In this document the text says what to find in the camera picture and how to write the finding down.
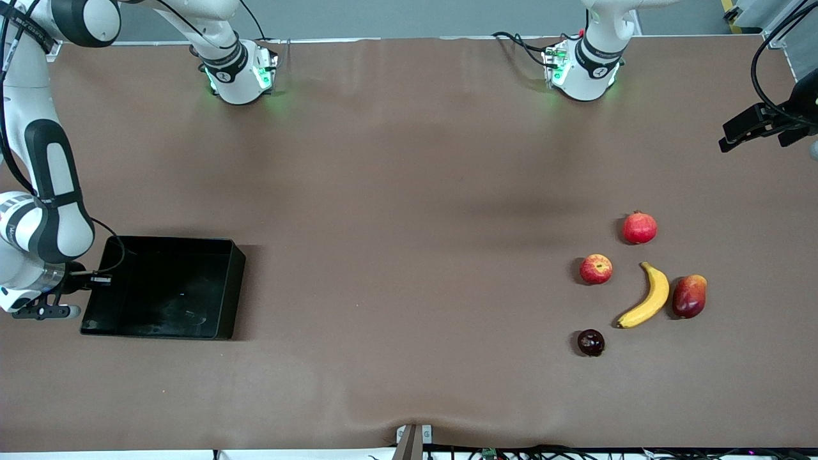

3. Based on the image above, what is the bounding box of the aluminium frame profile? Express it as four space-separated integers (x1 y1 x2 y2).
764 0 818 50
38 32 65 63

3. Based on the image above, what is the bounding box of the yellow banana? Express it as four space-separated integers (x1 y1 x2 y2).
616 262 670 330

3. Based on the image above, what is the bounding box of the black plastic box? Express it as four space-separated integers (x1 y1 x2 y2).
80 236 247 341

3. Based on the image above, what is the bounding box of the dark purple mangosteen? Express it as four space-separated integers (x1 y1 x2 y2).
577 329 606 357

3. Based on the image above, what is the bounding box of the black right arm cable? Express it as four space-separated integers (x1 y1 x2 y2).
0 0 126 277

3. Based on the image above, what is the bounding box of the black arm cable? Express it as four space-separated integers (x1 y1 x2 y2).
0 0 126 277
751 0 818 122

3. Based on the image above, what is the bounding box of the red yellow apple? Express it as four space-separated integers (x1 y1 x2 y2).
580 254 613 286

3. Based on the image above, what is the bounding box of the black base cable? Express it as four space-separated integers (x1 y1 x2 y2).
240 0 269 42
491 31 557 68

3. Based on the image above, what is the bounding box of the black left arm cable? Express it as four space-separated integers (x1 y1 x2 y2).
751 0 818 122

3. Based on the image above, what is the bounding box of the brown table mat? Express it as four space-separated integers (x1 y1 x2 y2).
0 35 818 452

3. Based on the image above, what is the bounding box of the red pomegranate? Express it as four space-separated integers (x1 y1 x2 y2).
622 210 658 245

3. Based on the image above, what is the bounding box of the red yellow mango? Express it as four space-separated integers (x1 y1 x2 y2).
672 274 708 319

